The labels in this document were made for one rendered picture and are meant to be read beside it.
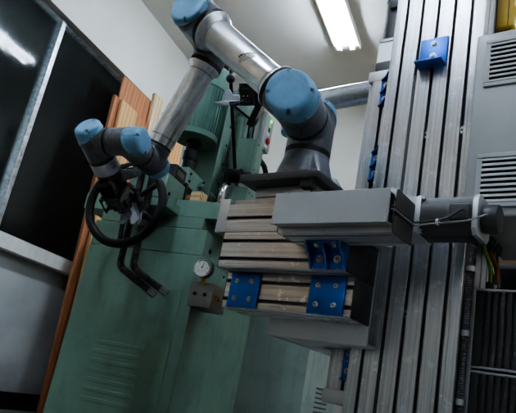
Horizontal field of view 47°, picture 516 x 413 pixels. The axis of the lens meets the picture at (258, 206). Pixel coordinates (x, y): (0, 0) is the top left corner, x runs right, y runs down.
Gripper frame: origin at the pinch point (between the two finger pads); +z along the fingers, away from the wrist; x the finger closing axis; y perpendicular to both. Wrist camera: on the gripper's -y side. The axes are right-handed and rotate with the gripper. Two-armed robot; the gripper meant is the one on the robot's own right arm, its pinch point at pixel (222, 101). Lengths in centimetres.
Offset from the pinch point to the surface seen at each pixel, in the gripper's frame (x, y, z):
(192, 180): 12.7, -28.1, 8.7
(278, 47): -215, 6, 50
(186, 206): 34.5, -30.6, 0.1
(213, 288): 54, -50, -18
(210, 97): -3.1, 0.8, 6.5
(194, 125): 6.2, -8.4, 9.3
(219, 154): -6.2, -22.1, 5.2
